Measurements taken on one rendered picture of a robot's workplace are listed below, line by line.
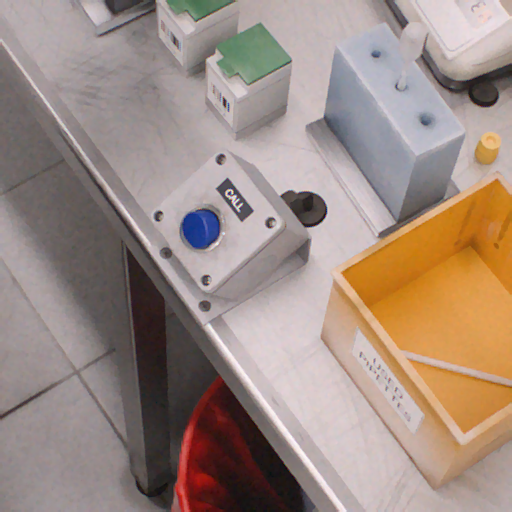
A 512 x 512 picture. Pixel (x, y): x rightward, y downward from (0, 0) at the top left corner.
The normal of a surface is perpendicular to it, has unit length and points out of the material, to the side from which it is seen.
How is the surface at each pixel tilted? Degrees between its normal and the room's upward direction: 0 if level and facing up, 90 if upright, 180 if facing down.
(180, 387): 0
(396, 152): 90
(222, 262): 30
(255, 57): 0
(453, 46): 25
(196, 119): 0
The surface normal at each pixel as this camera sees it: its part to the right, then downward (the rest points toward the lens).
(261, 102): 0.57, 0.74
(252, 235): -0.36, -0.15
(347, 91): -0.87, 0.42
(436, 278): 0.05, -0.46
